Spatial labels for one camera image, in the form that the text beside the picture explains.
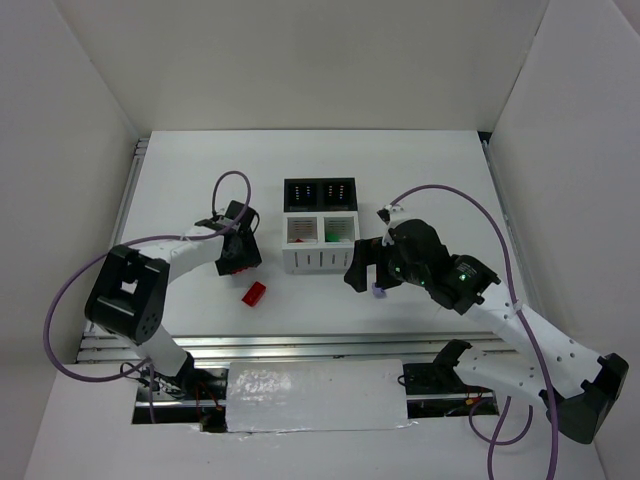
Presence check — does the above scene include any red ridged lego brick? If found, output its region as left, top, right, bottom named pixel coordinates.
left=230, top=267, right=255, bottom=276

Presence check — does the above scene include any black container pair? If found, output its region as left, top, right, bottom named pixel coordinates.
left=283, top=177, right=358, bottom=213

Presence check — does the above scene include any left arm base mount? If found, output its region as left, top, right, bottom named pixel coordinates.
left=170, top=366, right=228, bottom=412

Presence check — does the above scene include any purple hollow lego brick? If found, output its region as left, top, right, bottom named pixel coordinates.
left=371, top=283, right=387, bottom=299

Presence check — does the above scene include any purple cable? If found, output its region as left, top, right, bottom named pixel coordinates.
left=47, top=171, right=252, bottom=384
left=389, top=184, right=560, bottom=480

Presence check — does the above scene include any white foam cover panel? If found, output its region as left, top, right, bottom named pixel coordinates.
left=225, top=359, right=410, bottom=433

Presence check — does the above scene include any red rectangular lego brick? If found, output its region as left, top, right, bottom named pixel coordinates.
left=241, top=281, right=267, bottom=308

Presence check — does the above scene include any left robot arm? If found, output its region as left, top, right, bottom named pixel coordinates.
left=84, top=200, right=262, bottom=397

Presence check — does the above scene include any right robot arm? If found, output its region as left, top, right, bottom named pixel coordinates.
left=344, top=218, right=629, bottom=444

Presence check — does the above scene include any white container pair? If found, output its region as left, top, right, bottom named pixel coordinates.
left=282, top=211, right=360, bottom=274

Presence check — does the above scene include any aluminium rail frame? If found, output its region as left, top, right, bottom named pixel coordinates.
left=74, top=130, right=556, bottom=364

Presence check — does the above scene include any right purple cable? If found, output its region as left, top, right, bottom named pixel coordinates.
left=389, top=184, right=560, bottom=480

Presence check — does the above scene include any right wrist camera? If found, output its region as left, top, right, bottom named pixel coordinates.
left=376, top=204, right=410, bottom=226

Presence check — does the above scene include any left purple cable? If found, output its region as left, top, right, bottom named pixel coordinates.
left=47, top=171, right=252, bottom=384

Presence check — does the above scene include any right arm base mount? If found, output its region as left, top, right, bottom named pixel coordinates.
left=397, top=363, right=498, bottom=419

